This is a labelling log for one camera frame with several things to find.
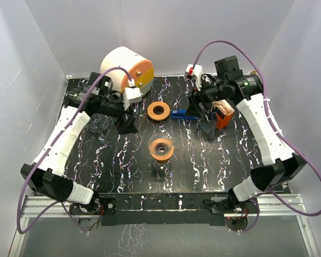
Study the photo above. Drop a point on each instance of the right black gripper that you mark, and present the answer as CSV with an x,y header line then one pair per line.
x,y
194,109

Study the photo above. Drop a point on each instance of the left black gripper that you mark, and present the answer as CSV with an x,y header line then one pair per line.
x,y
125,126

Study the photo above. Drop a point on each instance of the coffee filter packet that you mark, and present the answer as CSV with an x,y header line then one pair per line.
x,y
221,112

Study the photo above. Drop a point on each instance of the clear glass dripper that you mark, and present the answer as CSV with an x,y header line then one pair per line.
x,y
161,146

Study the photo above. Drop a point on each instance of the glass carafe with brown band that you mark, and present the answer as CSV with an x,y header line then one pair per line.
x,y
161,169

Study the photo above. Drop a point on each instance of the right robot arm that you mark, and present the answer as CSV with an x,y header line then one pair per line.
x,y
280,162

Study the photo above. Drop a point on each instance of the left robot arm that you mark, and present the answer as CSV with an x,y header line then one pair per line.
x,y
45,175

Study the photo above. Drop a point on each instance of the dark glass dripper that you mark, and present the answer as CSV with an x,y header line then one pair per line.
x,y
207,130

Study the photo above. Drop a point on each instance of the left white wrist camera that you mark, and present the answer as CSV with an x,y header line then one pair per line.
x,y
131,96

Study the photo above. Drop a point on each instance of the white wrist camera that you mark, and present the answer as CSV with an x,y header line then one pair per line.
x,y
131,96
194,72

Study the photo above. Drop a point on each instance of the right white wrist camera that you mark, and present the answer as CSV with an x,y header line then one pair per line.
x,y
194,72

